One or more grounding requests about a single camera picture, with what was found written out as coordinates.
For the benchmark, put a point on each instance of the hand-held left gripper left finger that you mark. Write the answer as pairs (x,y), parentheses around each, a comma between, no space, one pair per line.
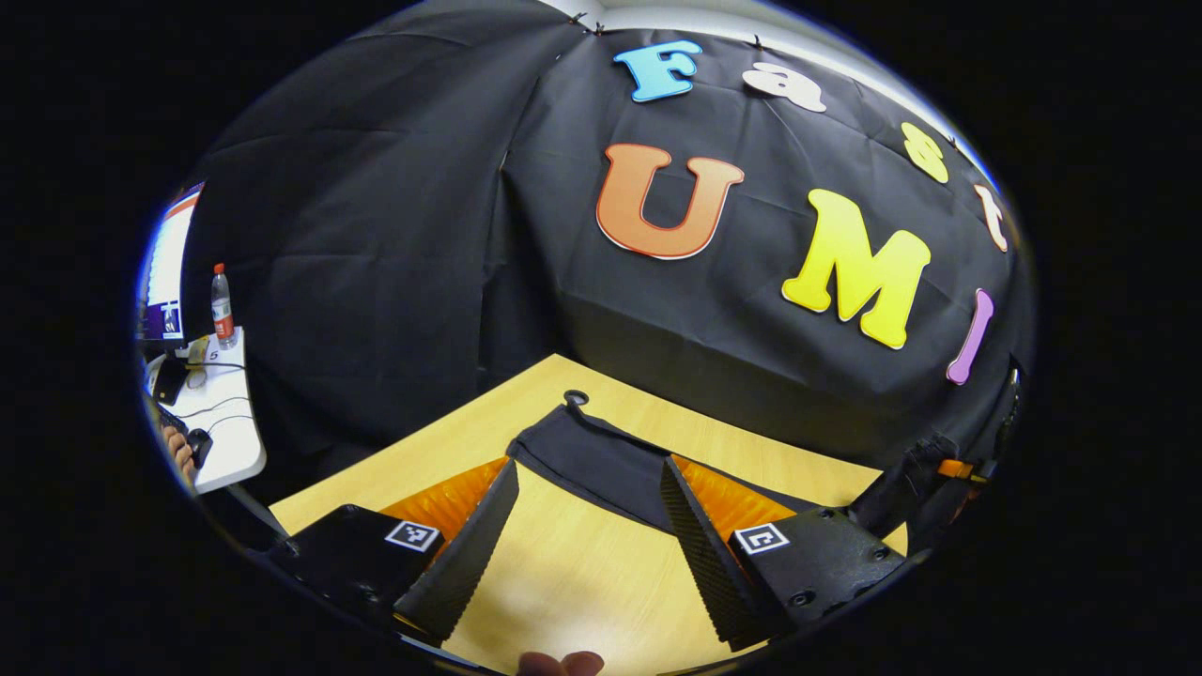
(470,554)

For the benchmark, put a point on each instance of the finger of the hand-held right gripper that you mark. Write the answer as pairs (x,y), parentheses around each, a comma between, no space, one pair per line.
(944,507)
(906,483)

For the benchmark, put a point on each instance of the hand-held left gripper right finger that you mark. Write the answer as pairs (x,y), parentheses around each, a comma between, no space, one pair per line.
(704,554)

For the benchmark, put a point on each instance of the dark jeans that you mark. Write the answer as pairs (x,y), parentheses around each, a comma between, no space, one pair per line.
(601,460)

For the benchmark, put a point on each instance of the white side table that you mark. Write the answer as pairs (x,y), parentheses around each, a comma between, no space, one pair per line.
(230,451)

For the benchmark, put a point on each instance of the black computer mouse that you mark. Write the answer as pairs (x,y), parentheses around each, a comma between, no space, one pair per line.
(199,446)

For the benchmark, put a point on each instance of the black backdrop cloth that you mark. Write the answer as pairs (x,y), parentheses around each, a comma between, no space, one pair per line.
(376,235)

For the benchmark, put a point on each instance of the plastic bottle with red label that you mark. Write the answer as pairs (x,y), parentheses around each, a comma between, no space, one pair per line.
(223,314)

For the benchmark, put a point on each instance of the dark phone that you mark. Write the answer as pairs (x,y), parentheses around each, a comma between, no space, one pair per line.
(171,380)

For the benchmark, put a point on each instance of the computer monitor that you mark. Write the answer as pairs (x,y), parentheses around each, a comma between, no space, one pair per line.
(169,272)

